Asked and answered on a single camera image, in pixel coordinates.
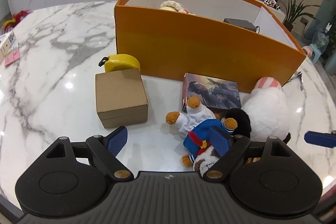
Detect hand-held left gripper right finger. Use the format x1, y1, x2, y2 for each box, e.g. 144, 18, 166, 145
203, 126, 296, 179

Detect small white carton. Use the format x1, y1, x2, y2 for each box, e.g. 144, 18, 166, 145
0, 31, 16, 64

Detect red feather toy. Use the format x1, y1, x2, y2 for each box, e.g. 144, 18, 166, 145
1, 10, 32, 30

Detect dark illustrated box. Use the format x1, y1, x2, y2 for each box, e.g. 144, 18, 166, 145
182, 72, 243, 113

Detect yellow tape measure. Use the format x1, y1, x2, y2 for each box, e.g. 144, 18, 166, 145
98, 53, 141, 75

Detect large potted plant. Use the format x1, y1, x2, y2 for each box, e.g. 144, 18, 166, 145
278, 0, 321, 31

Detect green stool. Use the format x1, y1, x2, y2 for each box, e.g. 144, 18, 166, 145
310, 43, 322, 64

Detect white plush toy black ears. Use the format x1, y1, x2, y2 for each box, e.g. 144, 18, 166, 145
226, 76, 292, 143

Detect orange cardboard box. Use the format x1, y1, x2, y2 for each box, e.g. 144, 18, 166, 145
114, 0, 307, 94

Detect metal folding scissors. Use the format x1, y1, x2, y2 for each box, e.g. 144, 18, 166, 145
290, 71, 303, 90

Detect teddy bear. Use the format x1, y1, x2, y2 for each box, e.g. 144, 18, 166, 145
165, 96, 238, 176

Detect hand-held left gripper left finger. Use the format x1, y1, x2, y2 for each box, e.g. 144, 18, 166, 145
43, 126, 133, 181

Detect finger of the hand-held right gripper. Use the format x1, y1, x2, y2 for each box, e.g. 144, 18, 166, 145
304, 130, 336, 149

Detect cow pattern toy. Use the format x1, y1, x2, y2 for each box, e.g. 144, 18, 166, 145
262, 0, 281, 9

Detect brown cardboard box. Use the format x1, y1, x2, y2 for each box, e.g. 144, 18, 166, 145
95, 68, 149, 129

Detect dark grey case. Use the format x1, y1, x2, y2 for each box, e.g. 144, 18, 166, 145
223, 18, 260, 33

